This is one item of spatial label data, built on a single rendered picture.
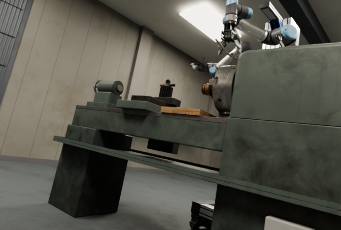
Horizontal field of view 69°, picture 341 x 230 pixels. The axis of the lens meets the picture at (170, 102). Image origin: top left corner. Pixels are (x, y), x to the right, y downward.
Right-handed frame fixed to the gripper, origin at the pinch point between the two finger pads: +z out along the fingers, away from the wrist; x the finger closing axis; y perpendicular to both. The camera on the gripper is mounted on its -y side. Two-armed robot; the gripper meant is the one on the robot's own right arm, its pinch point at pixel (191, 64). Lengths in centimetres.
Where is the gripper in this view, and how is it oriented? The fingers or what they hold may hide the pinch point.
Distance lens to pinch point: 279.2
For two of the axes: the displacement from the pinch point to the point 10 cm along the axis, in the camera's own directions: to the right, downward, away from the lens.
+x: 4.0, 1.0, 9.1
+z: -9.1, -1.0, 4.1
